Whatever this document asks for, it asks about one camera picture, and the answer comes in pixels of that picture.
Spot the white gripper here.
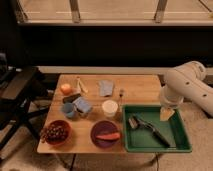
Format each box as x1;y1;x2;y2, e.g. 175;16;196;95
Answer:
159;85;184;121

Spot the orange apple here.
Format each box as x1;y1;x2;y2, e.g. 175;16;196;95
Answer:
60;83;72;95

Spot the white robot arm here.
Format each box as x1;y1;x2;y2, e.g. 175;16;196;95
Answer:
159;61;213;121

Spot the white paper cup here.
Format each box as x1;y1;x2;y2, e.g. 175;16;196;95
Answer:
102;100;118;117

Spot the green plastic tray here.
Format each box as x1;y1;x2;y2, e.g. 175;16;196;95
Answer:
122;105;192;153

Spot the small fork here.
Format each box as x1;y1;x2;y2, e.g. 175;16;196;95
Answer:
119;89;124;105

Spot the orange carrot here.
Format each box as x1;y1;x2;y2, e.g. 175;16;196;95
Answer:
96;133;120;141

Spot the blue folded cloth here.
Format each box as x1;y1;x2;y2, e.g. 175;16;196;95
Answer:
99;80;114;97

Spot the purple plate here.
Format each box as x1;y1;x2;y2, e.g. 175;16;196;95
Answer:
90;120;121;148

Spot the wooden table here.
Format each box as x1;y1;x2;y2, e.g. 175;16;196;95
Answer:
37;74;161;154

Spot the black rectangular block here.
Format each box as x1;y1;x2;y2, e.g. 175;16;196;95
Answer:
62;93;81;103

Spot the blue mug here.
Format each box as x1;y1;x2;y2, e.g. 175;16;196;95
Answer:
61;103;76;118

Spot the red bowl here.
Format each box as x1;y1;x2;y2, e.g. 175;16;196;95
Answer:
45;120;71;146

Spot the dark grapes bunch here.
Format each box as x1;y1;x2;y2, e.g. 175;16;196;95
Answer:
41;125;68;141

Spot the black chair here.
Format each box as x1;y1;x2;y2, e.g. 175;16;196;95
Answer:
0;53;49;151

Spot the black handled peeler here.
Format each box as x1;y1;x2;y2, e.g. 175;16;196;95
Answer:
128;115;170;147

